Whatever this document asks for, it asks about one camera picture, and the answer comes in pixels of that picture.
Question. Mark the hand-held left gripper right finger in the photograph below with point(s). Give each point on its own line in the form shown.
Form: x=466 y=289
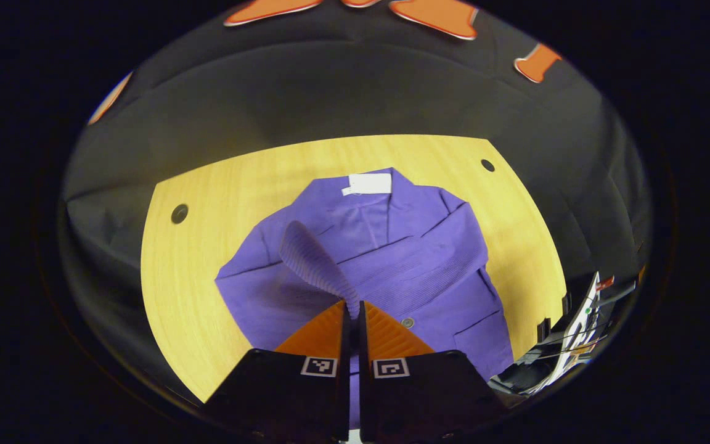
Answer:
x=364 y=345

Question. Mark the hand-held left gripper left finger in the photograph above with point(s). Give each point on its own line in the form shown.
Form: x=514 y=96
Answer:
x=345 y=345

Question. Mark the purple shirt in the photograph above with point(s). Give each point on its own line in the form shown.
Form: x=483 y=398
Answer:
x=416 y=259

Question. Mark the black table clamp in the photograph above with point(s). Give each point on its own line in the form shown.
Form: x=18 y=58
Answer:
x=544 y=330

